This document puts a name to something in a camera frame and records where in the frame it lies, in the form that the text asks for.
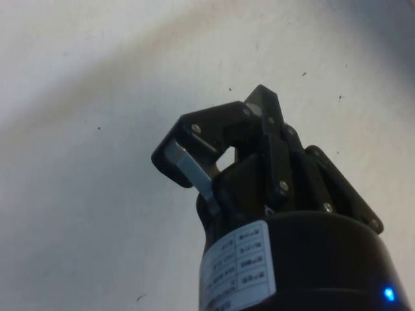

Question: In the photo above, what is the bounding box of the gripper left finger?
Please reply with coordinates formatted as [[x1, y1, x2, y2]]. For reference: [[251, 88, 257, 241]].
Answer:
[[150, 100, 270, 216]]

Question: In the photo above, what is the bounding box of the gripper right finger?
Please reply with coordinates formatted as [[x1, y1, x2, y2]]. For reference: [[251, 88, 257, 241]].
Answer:
[[244, 84, 386, 235]]

